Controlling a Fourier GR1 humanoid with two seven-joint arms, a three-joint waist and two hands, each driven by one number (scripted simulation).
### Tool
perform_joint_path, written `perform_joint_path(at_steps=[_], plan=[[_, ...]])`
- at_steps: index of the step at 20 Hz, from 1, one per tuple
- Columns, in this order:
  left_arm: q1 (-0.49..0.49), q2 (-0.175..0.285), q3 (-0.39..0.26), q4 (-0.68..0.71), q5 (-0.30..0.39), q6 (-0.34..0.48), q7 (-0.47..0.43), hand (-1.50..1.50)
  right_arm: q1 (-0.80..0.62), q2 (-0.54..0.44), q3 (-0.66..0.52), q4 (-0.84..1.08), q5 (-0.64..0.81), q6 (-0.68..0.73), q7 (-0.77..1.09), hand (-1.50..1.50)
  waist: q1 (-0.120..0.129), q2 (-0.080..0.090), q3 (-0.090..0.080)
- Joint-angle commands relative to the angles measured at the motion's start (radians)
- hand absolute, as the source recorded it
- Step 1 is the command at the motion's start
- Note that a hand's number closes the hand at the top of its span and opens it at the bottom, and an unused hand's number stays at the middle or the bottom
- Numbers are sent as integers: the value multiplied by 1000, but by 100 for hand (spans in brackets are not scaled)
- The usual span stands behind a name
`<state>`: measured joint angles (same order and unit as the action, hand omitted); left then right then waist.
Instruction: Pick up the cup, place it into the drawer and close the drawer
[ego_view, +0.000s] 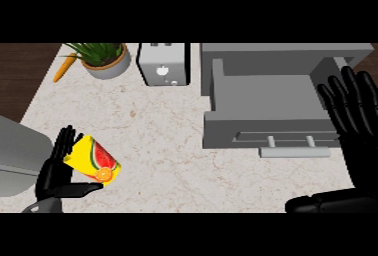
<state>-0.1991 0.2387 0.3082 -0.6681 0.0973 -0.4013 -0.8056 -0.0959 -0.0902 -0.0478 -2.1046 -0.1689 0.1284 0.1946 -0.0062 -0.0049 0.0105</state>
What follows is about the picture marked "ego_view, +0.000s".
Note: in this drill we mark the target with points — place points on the grey cabinet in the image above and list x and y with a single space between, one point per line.
275 61

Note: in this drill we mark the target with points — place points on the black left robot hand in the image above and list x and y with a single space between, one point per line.
54 173

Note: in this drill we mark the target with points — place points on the orange carrot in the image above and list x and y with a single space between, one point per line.
64 68

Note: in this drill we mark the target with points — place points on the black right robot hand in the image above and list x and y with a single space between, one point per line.
355 146

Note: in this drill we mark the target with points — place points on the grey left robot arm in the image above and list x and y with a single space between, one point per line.
20 160

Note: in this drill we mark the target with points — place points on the grey open drawer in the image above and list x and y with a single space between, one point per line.
268 110

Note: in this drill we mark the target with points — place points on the silver toaster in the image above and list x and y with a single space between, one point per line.
163 65

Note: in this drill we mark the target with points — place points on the potted green plant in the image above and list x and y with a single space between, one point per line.
102 56

